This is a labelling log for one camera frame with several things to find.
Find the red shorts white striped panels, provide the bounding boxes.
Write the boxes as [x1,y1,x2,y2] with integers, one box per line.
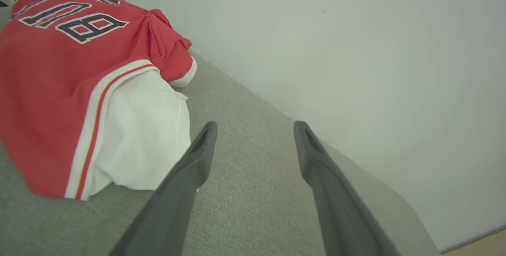
[0,42,192,201]

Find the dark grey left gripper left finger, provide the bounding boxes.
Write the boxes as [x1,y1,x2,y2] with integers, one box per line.
[110,121,218,256]

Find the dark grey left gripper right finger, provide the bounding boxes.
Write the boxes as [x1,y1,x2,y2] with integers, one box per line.
[294,120,401,256]

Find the red basketball jersey white trim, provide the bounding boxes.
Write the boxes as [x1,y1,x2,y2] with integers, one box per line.
[0,0,197,87]

